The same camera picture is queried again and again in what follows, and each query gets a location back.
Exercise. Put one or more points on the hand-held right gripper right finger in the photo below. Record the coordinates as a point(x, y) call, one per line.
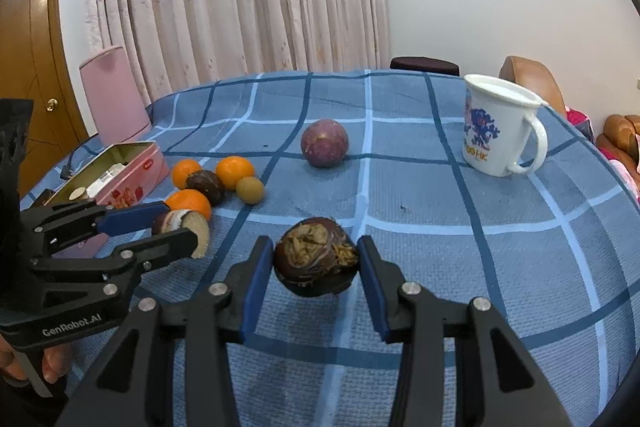
point(374, 294)

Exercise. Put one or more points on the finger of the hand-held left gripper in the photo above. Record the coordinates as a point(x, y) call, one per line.
point(132, 219)
point(165, 244)

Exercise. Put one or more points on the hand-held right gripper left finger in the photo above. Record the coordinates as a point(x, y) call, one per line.
point(255, 289)

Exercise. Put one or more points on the orange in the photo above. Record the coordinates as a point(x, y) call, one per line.
point(186, 173)
point(190, 206)
point(235, 172)

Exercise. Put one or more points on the pink tin box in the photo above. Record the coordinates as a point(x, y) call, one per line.
point(145, 169)

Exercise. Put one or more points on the dark round passion fruit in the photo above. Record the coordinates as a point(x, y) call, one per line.
point(206, 187)

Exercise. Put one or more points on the small brown longan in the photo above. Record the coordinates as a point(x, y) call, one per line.
point(250, 190)

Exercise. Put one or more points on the large purple passion fruit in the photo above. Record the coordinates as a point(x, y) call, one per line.
point(324, 143)

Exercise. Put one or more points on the person's left hand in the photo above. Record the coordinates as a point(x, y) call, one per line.
point(52, 362)

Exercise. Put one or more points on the white printed paper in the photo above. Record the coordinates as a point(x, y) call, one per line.
point(112, 172)

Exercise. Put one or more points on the blue checked tablecloth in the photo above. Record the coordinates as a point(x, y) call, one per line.
point(450, 217)

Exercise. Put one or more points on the pink electric kettle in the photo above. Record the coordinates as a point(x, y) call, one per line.
point(112, 97)

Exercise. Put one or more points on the brass door knob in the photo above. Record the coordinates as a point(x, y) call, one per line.
point(51, 103)

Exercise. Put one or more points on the wooden door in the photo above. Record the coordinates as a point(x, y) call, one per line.
point(35, 57)

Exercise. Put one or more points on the white printed mug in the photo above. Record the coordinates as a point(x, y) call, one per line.
point(487, 132)

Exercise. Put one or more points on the dark round stool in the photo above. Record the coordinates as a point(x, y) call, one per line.
point(425, 66)

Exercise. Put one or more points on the brown leather chair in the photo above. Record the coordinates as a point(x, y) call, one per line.
point(535, 79)

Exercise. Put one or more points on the pink cloth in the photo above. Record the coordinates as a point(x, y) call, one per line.
point(580, 122)

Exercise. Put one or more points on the brown leather sofa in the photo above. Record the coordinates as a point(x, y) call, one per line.
point(620, 134)

